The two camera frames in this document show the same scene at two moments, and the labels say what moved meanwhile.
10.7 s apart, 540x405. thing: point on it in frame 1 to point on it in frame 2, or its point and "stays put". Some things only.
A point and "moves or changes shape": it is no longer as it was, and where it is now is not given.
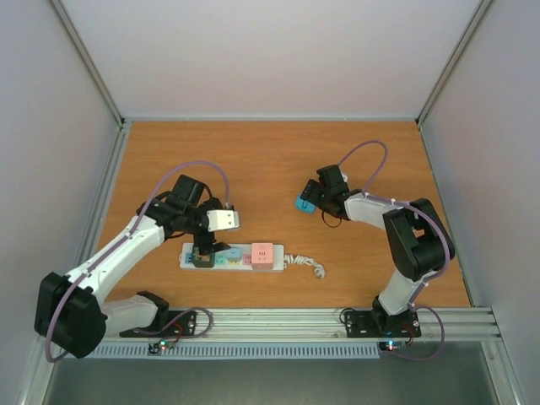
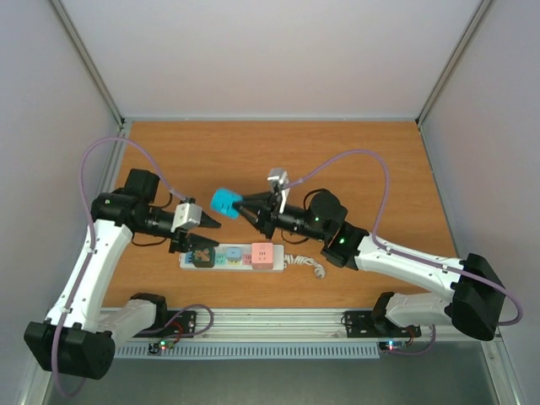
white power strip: x=239 y=257 stays put
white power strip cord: x=291 y=259 stays put
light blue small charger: x=234 y=254 stays put
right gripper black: x=312 y=193 to x=271 y=205
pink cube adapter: x=262 y=256 stays put
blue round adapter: x=305 y=205 moves or changes shape
